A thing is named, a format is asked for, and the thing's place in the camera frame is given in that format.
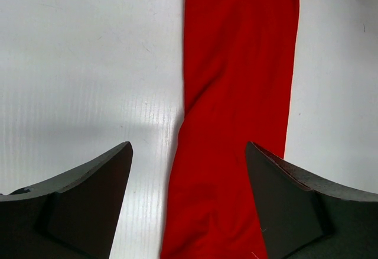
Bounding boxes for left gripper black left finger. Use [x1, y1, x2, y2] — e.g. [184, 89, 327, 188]
[1, 142, 133, 258]

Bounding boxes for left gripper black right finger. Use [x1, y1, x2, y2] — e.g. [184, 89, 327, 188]
[246, 143, 377, 259]

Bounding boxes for red polo shirt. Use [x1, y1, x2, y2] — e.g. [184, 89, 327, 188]
[160, 0, 299, 258]

